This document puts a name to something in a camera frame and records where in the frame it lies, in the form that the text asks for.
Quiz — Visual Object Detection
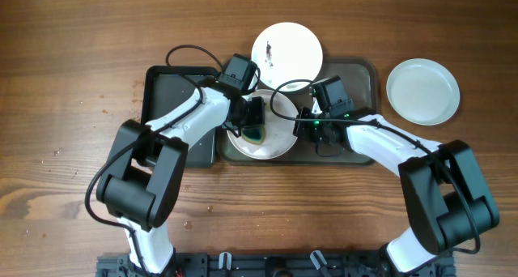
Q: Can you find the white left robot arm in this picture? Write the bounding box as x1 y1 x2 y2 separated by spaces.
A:
85 54 265 276

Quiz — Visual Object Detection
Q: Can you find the dark grey serving tray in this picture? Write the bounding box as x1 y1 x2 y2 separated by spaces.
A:
216 58 380 166

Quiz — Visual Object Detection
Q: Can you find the black water tray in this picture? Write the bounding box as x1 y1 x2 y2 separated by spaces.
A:
141 66 216 168

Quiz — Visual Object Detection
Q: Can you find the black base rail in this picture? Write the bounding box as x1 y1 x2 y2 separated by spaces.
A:
96 250 456 277

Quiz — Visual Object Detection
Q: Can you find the white plate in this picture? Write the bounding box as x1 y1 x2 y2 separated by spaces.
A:
227 89 297 160
386 58 461 126
251 22 323 92

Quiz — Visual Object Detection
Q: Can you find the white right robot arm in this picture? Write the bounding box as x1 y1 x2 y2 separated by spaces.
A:
294 76 500 275

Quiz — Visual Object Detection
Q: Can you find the green yellow sponge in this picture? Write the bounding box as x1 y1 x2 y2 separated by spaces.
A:
241 125 266 145

